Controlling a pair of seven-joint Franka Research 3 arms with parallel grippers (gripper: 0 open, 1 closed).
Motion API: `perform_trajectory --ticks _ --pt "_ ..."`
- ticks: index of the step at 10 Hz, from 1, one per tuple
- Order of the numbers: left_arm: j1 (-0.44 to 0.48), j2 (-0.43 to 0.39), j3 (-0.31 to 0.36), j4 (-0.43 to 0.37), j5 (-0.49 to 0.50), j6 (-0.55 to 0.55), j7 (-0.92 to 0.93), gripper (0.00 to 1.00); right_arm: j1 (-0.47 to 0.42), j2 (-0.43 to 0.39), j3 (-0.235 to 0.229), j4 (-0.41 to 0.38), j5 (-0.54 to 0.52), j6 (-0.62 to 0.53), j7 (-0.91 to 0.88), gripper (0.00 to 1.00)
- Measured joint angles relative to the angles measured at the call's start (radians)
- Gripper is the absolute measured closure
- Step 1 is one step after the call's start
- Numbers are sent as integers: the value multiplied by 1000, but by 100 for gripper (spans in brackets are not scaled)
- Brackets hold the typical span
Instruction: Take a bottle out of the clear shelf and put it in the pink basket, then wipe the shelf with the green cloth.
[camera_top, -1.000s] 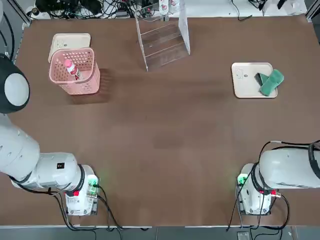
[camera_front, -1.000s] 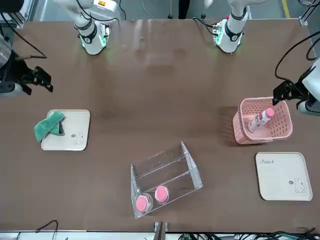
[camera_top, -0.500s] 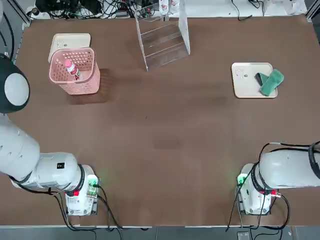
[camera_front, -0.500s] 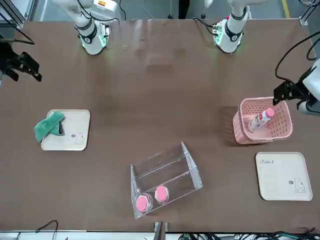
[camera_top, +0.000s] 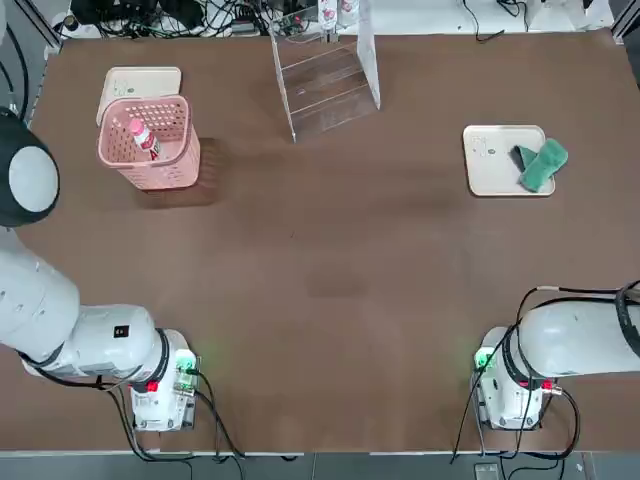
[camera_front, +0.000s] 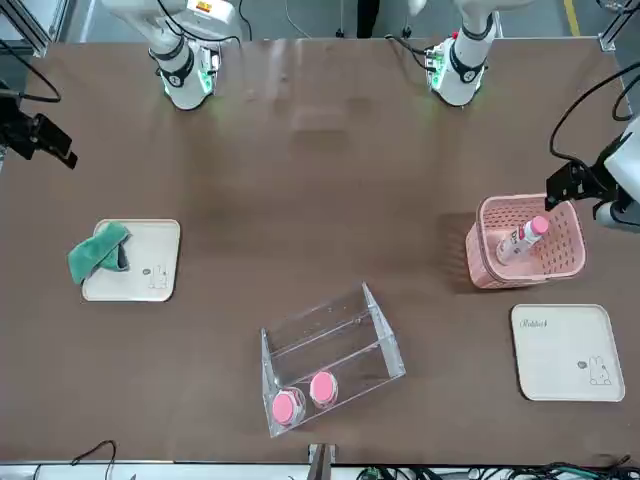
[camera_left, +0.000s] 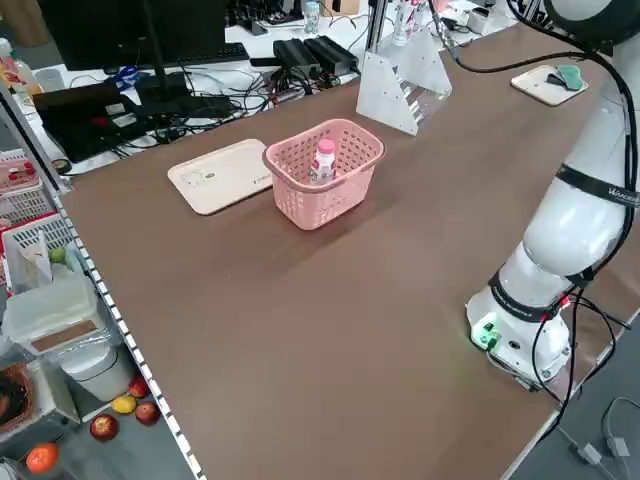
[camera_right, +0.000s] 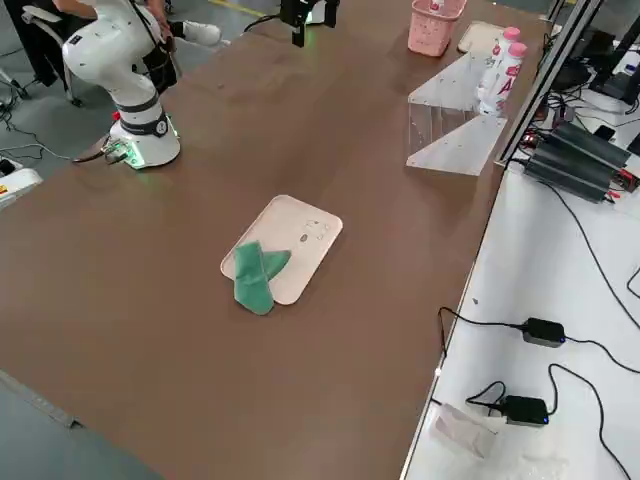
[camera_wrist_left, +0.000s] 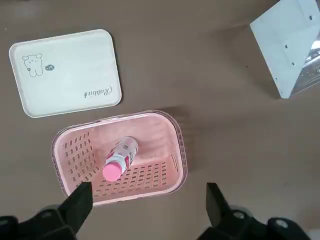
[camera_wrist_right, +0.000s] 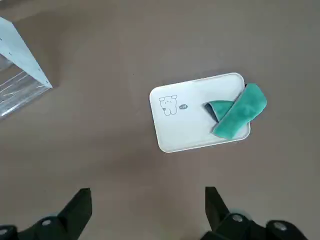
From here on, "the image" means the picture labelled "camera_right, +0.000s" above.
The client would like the black ribbed power supply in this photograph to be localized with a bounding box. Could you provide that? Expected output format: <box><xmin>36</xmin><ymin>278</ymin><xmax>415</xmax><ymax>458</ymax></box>
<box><xmin>523</xmin><ymin>148</ymin><xmax>622</xmax><ymax>204</ymax></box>
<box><xmin>547</xmin><ymin>121</ymin><xmax>632</xmax><ymax>172</ymax></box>

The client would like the black base power cable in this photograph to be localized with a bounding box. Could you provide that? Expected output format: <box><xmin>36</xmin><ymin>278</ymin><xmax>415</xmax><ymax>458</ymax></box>
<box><xmin>72</xmin><ymin>133</ymin><xmax>117</xmax><ymax>164</ymax></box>

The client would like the grey office chair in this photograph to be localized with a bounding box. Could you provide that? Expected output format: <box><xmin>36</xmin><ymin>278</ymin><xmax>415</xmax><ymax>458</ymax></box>
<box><xmin>20</xmin><ymin>4</ymin><xmax>85</xmax><ymax>107</ymax></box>

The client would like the grey floor cable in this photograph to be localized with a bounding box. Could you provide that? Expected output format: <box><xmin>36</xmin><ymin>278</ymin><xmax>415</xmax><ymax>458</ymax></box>
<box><xmin>0</xmin><ymin>92</ymin><xmax>74</xmax><ymax>162</ymax></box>

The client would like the aluminium upright post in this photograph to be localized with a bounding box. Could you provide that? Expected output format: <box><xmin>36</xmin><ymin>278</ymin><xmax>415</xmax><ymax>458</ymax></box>
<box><xmin>493</xmin><ymin>0</ymin><xmax>602</xmax><ymax>167</ymax></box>

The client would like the pink plastic basket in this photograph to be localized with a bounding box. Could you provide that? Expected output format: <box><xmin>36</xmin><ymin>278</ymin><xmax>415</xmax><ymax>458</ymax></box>
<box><xmin>407</xmin><ymin>0</ymin><xmax>469</xmax><ymax>57</ymax></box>

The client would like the black adapter cable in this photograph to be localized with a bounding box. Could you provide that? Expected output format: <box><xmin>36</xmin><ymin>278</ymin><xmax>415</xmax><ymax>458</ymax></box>
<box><xmin>544</xmin><ymin>363</ymin><xmax>634</xmax><ymax>480</ymax></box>
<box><xmin>562</xmin><ymin>337</ymin><xmax>640</xmax><ymax>376</ymax></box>

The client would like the clear acrylic shelf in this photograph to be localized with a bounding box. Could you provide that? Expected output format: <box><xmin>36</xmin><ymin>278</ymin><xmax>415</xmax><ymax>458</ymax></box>
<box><xmin>405</xmin><ymin>51</ymin><xmax>512</xmax><ymax>178</ymax></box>

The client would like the white floor box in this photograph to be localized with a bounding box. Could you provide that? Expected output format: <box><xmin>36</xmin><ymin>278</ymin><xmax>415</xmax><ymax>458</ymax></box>
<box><xmin>0</xmin><ymin>158</ymin><xmax>44</xmax><ymax>212</ymax></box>

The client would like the black power adapter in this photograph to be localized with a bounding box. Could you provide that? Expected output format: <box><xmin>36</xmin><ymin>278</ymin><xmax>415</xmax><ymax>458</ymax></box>
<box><xmin>522</xmin><ymin>317</ymin><xmax>567</xmax><ymax>348</ymax></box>
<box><xmin>501</xmin><ymin>394</ymin><xmax>550</xmax><ymax>429</ymax></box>

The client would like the person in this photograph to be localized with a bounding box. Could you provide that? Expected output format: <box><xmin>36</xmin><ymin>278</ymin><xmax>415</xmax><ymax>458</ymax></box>
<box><xmin>0</xmin><ymin>0</ymin><xmax>222</xmax><ymax>89</ymax></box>

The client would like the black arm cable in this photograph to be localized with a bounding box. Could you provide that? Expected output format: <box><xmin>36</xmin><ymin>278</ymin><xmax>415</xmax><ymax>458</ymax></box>
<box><xmin>130</xmin><ymin>0</ymin><xmax>180</xmax><ymax>95</ymax></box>

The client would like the thin black desk cable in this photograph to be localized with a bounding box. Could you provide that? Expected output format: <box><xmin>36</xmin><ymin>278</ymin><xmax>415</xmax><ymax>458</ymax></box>
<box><xmin>437</xmin><ymin>306</ymin><xmax>526</xmax><ymax>359</ymax></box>

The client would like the black supply output cable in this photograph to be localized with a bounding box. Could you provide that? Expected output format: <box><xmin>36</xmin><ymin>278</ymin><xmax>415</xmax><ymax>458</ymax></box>
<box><xmin>509</xmin><ymin>159</ymin><xmax>640</xmax><ymax>331</ymax></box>

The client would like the clear plastic bag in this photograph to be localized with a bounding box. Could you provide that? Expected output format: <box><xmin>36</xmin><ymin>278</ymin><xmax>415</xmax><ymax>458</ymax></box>
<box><xmin>430</xmin><ymin>401</ymin><xmax>502</xmax><ymax>460</ymax></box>

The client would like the black monitor stand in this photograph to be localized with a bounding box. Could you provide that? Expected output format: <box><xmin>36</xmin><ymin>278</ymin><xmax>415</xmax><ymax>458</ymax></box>
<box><xmin>587</xmin><ymin>0</ymin><xmax>640</xmax><ymax>106</ymax></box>

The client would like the beige rabbit print tray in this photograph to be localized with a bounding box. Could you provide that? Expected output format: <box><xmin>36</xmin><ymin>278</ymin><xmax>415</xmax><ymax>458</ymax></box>
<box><xmin>457</xmin><ymin>20</ymin><xmax>507</xmax><ymax>54</ymax></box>
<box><xmin>219</xmin><ymin>193</ymin><xmax>346</xmax><ymax>307</ymax></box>

